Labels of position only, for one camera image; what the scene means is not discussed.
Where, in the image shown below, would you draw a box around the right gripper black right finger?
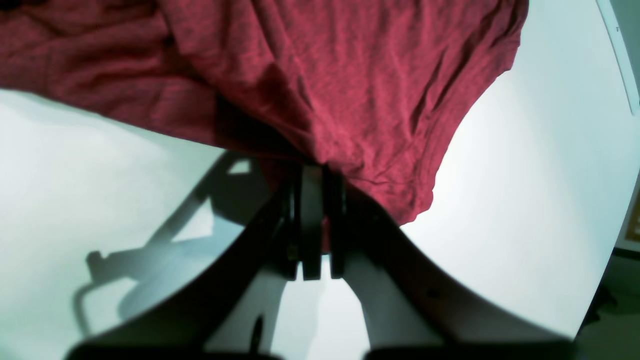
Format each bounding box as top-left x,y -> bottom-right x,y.
322,167 -> 576,360

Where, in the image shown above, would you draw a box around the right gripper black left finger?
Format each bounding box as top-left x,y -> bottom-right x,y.
66,165 -> 323,360

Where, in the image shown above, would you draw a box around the dark red long-sleeve T-shirt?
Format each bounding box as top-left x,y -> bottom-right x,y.
0,0 -> 530,225

